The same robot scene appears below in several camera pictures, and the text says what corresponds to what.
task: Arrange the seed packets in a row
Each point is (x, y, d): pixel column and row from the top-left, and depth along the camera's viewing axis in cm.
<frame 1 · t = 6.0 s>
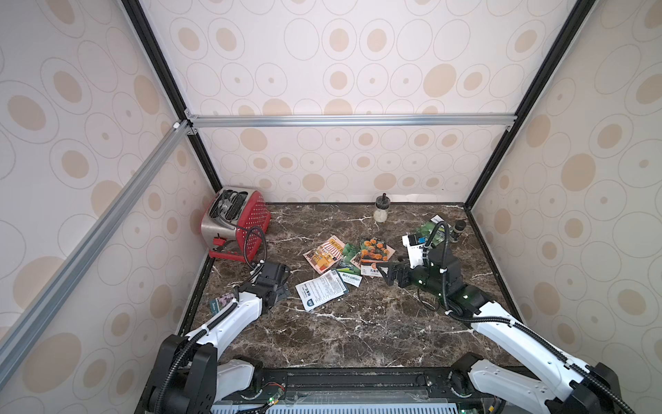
left hand: (279, 289, 88), fingers open
right hand: (397, 259, 77), fingers open
red polka-dot toaster: (234, 222, 91), point 18 cm above the table
purple flower seed packet: (322, 289, 94), on the table
pink sunflower shop seed packet: (323, 256, 104), on the table
green gourd seed packet: (349, 251, 105), on the table
orange marigold seed packet: (372, 252, 105), on the table
green vegetable seed packet: (426, 228, 114), on the table
small glass bottle black cap: (383, 204, 109), point 11 cm above the table
small dark jar: (459, 228, 102), point 9 cm above the table

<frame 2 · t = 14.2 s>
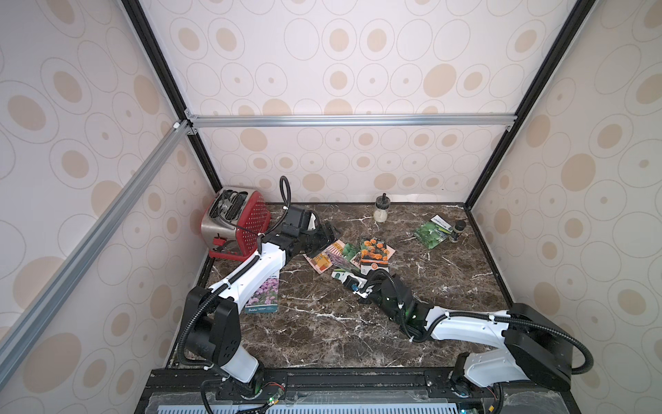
left hand: (345, 236, 81), fingers open
right hand: (365, 265, 81), fingers closed
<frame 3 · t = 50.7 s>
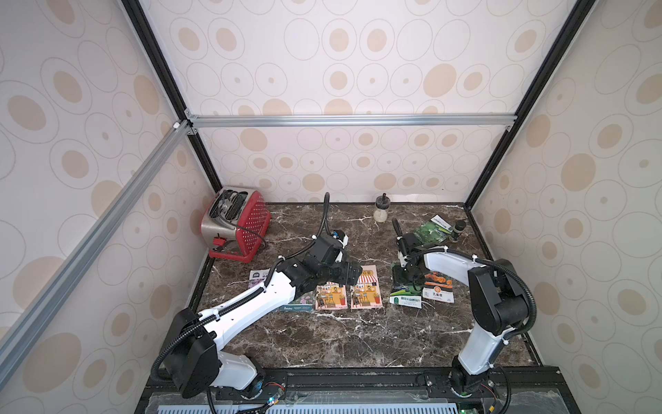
left hand: (358, 268, 77), fingers open
right hand: (409, 281, 96), fingers open
pink sunflower shop seed packet: (331, 296, 94), on the table
green gourd seed packet: (410, 297, 93), on the table
orange marigold seed packet: (438, 286, 95), on the table
pink sunflower seed packet: (366, 294, 94), on the table
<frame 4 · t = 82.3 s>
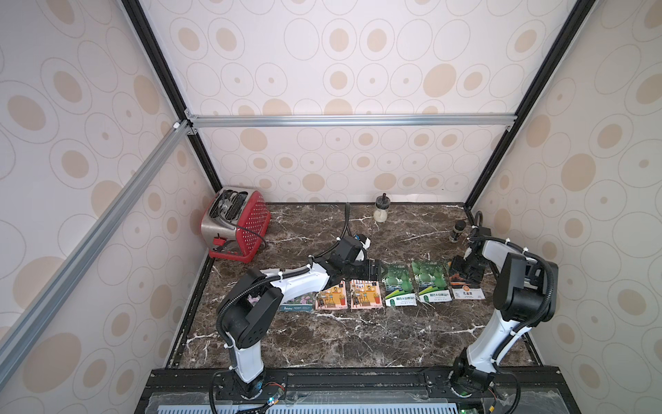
left hand: (386, 270, 84), fingers open
right hand: (470, 277, 96), fingers open
orange marigold seed packet: (465, 292, 94), on the table
green vegetable seed packet: (434, 280, 97), on the table
